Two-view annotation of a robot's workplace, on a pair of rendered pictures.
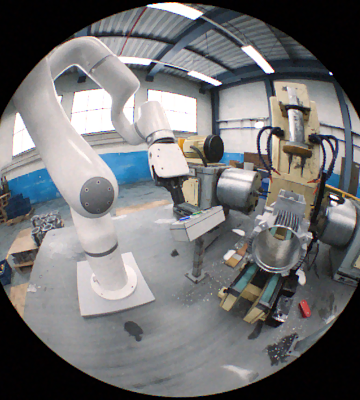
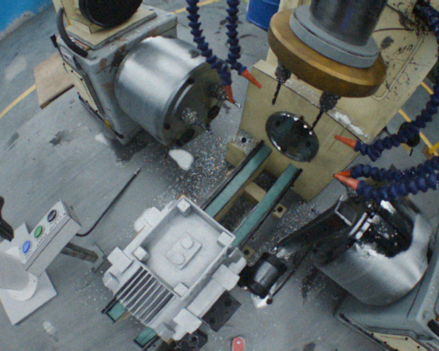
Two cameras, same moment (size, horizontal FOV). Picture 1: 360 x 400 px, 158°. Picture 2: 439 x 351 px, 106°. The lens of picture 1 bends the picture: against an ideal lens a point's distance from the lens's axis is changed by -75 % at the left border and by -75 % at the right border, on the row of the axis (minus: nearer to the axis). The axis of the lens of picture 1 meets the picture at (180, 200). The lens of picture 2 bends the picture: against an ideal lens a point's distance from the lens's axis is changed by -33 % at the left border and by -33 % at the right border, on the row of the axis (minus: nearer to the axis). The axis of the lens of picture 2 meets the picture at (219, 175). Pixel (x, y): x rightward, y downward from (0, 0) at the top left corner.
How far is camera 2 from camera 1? 53 cm
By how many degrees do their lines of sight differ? 46
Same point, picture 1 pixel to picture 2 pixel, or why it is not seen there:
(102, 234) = not seen: outside the picture
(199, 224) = (39, 258)
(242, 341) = not seen: outside the picture
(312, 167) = (395, 75)
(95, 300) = (14, 304)
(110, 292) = (21, 292)
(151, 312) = (57, 308)
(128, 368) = not seen: outside the picture
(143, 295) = (46, 289)
